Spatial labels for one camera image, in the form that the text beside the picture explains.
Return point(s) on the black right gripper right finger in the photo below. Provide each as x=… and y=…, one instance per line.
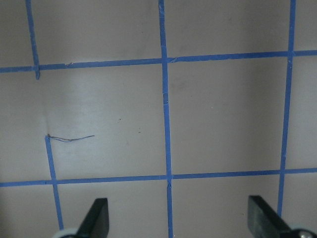
x=264, y=222

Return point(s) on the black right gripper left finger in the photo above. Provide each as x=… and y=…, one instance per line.
x=96, y=222

